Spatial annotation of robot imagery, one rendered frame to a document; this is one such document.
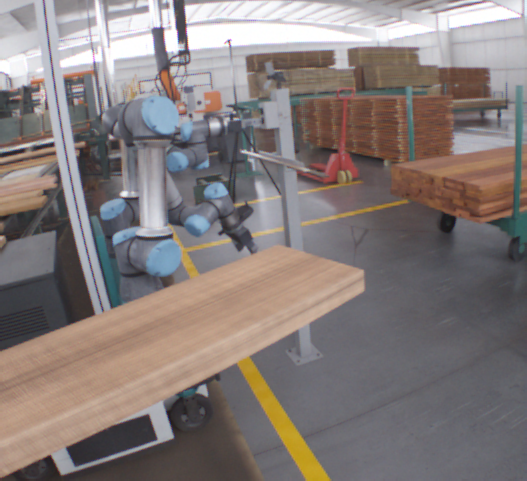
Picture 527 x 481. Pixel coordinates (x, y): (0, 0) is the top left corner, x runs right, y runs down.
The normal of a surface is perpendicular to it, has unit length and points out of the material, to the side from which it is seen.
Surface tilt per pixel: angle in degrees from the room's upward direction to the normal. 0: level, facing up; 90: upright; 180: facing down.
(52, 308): 90
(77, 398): 0
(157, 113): 82
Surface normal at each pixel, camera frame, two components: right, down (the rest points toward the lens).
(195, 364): 0.65, 0.17
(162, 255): 0.78, 0.25
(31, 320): 0.47, 0.23
